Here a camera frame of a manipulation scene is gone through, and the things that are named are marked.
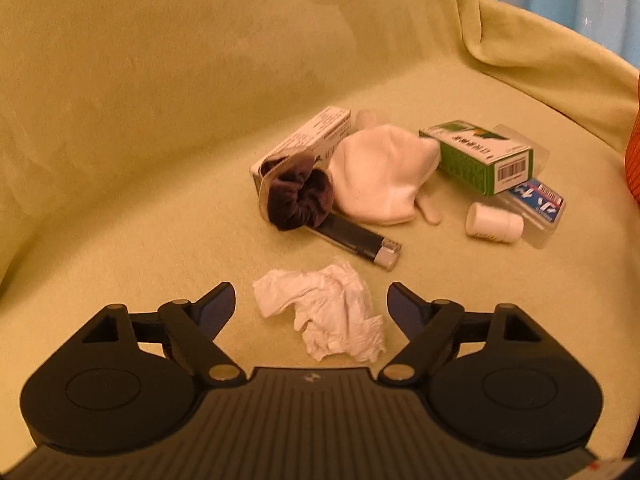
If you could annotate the white printed carton box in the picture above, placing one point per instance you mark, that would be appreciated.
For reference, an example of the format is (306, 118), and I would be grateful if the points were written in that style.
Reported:
(320, 130)

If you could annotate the yellow-green blanket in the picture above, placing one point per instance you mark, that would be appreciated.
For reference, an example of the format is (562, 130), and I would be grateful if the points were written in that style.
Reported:
(150, 110)

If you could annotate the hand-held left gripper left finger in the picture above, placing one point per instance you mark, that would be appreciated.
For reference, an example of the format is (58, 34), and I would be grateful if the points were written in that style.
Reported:
(220, 305)

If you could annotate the green and white carton box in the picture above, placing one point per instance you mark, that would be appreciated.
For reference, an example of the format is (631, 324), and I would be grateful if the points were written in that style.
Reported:
(470, 160)

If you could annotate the blue star-print curtain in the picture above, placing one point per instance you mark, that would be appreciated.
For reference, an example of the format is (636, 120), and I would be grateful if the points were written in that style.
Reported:
(575, 0)

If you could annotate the orange plastic mesh basket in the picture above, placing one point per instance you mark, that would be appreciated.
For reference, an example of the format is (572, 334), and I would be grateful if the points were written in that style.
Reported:
(634, 155)

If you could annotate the small white plastic bottle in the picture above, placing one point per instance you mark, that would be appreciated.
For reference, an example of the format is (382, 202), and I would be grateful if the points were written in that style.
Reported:
(492, 222)

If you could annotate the white tissue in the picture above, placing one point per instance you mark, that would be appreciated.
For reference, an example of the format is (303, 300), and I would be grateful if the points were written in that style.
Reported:
(325, 305)

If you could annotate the white knit sock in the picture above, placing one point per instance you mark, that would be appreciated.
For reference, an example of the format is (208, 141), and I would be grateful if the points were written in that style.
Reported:
(380, 175)

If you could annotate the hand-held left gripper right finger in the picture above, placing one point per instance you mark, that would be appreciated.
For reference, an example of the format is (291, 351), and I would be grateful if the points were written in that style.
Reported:
(402, 305)

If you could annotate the brown velvet scrunchie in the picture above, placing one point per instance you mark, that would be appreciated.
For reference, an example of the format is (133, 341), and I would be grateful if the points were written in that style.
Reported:
(295, 200)

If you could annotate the blue printed packet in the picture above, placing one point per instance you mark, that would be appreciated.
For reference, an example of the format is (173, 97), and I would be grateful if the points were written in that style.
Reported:
(540, 200)

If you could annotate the black lighter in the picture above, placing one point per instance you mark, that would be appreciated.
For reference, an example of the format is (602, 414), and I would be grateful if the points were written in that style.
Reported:
(350, 235)

